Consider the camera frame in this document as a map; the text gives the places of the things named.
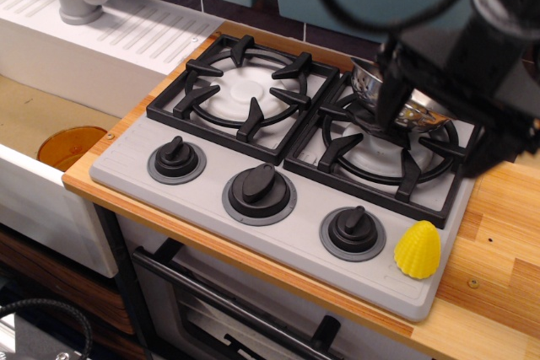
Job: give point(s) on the orange translucent plastic plate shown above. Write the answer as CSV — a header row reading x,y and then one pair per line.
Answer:
x,y
63,149

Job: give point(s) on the yellow plastic corn piece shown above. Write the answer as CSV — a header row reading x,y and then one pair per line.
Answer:
x,y
417,253

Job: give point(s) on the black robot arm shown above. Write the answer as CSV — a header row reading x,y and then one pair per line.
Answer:
x,y
511,15

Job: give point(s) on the black left stove knob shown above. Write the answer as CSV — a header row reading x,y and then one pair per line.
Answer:
x,y
176,162

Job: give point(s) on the black middle stove knob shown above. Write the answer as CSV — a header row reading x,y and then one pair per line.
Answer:
x,y
259,196

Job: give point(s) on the perforated steel colander bowl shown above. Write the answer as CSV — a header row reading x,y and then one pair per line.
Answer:
x,y
419,113

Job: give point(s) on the black burner grate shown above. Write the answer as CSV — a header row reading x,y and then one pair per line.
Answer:
x,y
245,97
417,175

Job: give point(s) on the oven door with black handle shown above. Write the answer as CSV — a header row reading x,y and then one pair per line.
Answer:
x,y
216,311

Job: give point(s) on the black right stove knob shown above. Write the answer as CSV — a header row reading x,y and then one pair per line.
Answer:
x,y
352,234

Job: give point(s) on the black stove knob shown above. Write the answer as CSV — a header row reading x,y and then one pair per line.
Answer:
x,y
352,234
259,196
176,162

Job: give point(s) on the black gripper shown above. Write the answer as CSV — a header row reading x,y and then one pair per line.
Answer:
x,y
478,75

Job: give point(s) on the white toy sink unit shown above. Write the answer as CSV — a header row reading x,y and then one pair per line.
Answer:
x,y
56,76

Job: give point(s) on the black right burner grate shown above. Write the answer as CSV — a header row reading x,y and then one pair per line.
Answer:
x,y
417,175

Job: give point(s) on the black left burner grate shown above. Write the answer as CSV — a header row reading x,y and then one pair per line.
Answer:
x,y
245,97

